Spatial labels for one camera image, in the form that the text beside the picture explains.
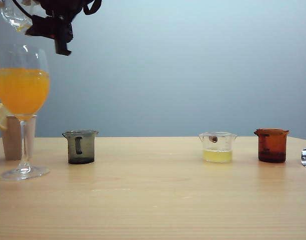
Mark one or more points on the clear wine glass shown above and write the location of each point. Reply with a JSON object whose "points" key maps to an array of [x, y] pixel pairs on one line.
{"points": [[21, 95]]}

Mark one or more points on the amber glass measuring cup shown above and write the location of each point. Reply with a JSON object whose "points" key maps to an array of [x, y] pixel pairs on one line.
{"points": [[272, 147]]}

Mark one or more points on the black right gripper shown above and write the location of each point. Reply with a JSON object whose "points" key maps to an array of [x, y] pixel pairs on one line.
{"points": [[65, 15]]}

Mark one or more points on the clear glass measuring cup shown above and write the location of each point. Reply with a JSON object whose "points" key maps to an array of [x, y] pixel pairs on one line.
{"points": [[10, 17]]}

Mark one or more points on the grey glass measuring cup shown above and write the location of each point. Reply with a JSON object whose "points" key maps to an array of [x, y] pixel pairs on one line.
{"points": [[81, 150]]}

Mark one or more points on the beige paper cup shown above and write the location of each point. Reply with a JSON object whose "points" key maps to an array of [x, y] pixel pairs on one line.
{"points": [[11, 140]]}

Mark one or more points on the measuring cup with yellow liquid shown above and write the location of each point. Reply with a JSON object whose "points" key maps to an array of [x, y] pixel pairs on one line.
{"points": [[217, 156]]}

